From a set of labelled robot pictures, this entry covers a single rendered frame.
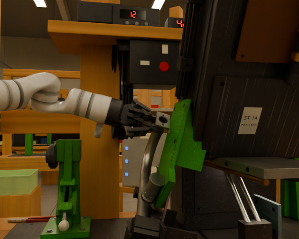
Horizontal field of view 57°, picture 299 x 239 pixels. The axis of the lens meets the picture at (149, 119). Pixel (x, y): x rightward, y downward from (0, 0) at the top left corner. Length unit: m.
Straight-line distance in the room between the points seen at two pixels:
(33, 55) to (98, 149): 10.34
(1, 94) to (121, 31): 0.44
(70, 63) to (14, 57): 1.94
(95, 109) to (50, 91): 0.12
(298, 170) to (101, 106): 0.46
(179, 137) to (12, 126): 0.69
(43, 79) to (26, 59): 10.55
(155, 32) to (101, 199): 0.60
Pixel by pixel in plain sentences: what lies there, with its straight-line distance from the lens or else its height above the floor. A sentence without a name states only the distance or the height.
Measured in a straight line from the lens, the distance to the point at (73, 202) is 0.86.
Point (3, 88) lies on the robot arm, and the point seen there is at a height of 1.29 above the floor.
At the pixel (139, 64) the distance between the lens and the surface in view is 0.93.
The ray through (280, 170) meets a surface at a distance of 0.55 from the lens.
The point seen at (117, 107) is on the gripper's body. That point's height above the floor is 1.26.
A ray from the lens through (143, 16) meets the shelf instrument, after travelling 1.00.
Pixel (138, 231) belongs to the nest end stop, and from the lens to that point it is 0.67.
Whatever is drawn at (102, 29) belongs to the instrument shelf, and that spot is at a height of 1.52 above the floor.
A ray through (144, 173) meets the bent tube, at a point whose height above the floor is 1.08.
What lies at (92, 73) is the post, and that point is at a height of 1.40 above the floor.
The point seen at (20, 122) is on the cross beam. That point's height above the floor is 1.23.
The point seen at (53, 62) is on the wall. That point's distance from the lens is 11.08.
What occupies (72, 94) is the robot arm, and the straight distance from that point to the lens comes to 0.73.
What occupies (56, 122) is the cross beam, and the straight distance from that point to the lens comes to 1.10.
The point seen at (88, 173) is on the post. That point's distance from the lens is 1.01.
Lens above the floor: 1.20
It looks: 2 degrees up
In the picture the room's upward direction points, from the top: straight up
